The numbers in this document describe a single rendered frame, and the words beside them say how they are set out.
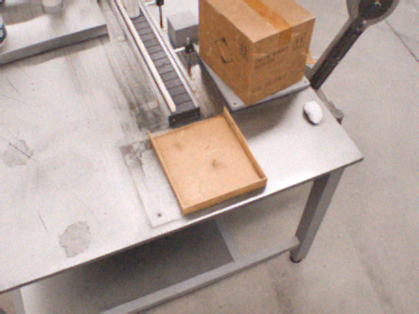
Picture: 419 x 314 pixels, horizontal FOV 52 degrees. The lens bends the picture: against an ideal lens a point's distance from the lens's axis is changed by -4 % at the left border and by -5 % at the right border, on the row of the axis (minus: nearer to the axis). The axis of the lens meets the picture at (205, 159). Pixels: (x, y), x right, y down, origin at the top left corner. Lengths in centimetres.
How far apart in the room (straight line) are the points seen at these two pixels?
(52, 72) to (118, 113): 34
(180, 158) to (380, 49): 216
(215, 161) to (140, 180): 23
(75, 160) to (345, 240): 136
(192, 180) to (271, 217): 97
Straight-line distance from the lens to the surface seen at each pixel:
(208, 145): 141
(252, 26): 137
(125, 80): 163
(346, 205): 236
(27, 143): 153
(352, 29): 207
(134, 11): 181
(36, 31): 187
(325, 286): 214
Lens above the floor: 194
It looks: 54 degrees down
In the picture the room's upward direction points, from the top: straight up
